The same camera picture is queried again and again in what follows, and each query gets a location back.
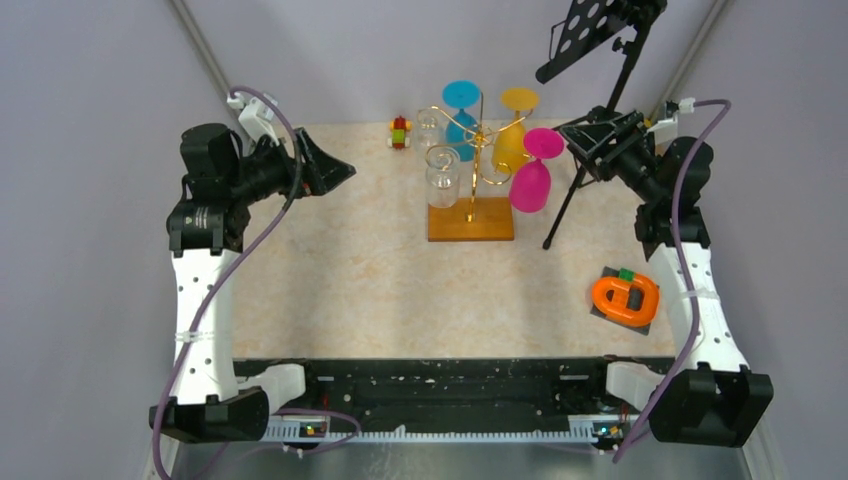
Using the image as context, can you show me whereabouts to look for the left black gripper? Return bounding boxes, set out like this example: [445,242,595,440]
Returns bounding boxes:
[227,126,355,204]

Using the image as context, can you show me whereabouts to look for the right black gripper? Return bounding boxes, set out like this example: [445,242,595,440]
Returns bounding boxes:
[559,110,664,203]

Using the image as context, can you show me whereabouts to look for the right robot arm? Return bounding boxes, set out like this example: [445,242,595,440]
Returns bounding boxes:
[555,112,774,448]

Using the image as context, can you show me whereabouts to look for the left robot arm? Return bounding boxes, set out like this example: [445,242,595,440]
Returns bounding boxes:
[149,123,356,444]

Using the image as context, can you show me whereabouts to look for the magenta wine glass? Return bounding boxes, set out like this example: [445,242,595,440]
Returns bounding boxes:
[508,127,565,213]

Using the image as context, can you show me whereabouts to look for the yellow wine glass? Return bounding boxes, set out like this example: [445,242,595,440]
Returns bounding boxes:
[492,87,539,174]

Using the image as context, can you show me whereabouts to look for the blue wine glass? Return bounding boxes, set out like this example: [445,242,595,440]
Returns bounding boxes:
[442,80,481,162]

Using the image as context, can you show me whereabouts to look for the colourful toy car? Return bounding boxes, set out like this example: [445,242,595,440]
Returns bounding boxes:
[387,115,412,150]

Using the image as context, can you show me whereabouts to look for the clear hanging glass back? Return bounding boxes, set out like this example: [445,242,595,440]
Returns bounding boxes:
[415,108,443,153]

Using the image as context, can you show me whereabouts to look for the clear hanging glass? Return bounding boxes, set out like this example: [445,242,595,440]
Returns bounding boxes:
[425,146,460,209]
[415,108,443,153]

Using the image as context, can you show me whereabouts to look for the black music stand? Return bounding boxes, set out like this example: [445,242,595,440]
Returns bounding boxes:
[535,0,668,252]

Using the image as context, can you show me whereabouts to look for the clear hanging glass front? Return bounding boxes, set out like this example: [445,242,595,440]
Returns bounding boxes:
[425,146,460,209]

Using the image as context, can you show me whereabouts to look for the orange tape dispenser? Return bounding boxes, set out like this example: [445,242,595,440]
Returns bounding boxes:
[589,266,660,336]

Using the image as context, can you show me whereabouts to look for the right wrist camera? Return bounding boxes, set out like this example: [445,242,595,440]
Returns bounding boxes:
[647,97,696,146]

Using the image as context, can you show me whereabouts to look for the gold wire glass rack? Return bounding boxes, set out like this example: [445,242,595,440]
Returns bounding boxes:
[424,89,515,243]

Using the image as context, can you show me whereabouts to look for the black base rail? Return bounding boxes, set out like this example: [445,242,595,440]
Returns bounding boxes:
[231,356,664,439]

